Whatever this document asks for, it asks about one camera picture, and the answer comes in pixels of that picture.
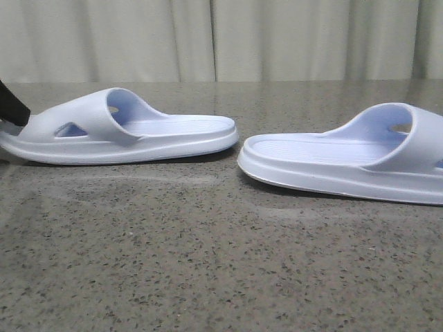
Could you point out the beige background curtain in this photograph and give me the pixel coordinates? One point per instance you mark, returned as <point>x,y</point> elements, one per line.
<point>209,41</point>

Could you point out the light blue slipper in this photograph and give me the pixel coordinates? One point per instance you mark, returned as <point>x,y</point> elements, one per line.
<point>390,151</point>
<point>115,126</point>

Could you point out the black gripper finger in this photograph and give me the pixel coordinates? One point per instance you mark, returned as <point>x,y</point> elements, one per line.
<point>12,109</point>

